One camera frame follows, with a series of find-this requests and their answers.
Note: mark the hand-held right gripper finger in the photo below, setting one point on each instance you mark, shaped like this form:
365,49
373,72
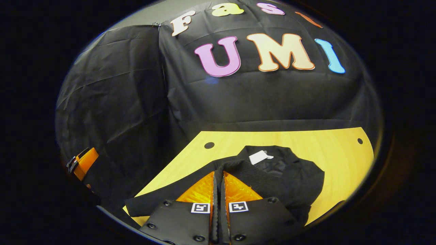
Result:
215,221
223,221

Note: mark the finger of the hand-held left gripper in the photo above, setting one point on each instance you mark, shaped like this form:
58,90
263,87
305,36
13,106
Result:
75,160

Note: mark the black button-up garment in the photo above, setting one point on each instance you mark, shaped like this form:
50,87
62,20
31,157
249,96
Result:
289,183

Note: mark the black backdrop cloth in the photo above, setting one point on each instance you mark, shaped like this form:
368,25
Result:
255,98

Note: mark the small black cloth clip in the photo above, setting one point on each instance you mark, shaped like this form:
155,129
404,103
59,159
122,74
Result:
156,24

